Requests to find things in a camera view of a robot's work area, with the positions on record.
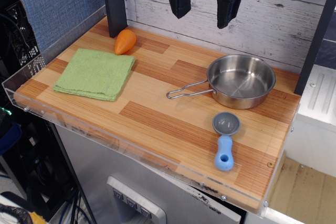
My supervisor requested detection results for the orange toy carrot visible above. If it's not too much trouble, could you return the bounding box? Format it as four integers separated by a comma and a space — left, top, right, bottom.
114, 29, 137, 55

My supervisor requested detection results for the silver steel pot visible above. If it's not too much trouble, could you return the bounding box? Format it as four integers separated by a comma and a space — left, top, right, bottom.
166, 54, 276, 109

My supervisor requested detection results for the blue grey toy scoop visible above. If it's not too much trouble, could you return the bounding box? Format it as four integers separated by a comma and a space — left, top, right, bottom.
212, 112, 240, 171

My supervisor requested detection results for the green folded cloth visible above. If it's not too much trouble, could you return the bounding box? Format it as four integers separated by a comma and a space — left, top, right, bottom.
53, 48, 135, 101

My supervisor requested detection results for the clear acrylic table guard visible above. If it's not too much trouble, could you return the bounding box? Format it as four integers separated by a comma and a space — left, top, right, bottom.
5, 18, 299, 215

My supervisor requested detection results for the white appliance block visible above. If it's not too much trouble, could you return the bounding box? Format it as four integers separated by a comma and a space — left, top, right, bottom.
284, 65, 335, 177

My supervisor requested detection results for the black plastic crate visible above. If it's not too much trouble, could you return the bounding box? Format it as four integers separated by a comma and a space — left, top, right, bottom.
1, 0, 39, 68

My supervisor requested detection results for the silver metal cabinet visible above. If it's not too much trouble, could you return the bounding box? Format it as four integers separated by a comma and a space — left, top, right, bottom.
56, 126, 246, 223

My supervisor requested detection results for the dark left frame post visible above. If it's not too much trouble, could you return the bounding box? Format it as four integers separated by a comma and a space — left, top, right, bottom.
105, 0, 128, 38

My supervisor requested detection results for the dark frame post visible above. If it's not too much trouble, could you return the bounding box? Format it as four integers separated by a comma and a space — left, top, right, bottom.
294, 0, 335, 95
105, 0, 128, 38

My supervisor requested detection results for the dark right frame post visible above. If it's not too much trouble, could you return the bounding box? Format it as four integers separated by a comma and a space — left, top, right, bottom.
294, 0, 335, 95

